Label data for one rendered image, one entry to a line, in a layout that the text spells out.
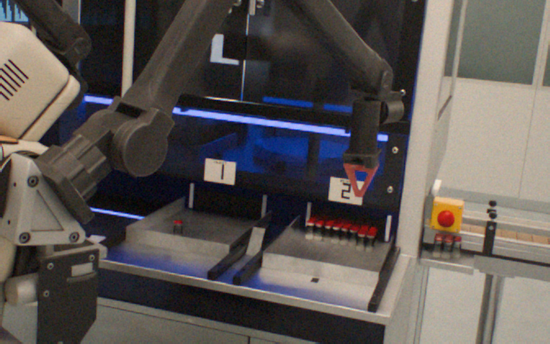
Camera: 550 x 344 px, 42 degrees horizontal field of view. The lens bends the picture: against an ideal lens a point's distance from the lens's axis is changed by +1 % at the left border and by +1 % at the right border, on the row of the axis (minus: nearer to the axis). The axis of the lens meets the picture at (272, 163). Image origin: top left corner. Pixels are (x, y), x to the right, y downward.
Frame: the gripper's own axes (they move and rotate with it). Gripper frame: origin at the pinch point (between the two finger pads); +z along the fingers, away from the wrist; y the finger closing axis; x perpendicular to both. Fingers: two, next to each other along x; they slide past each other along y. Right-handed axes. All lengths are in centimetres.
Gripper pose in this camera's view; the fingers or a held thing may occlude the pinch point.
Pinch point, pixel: (358, 192)
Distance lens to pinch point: 151.5
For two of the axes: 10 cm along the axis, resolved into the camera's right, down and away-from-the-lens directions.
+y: 2.9, -1.9, 9.4
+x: -9.5, -1.2, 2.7
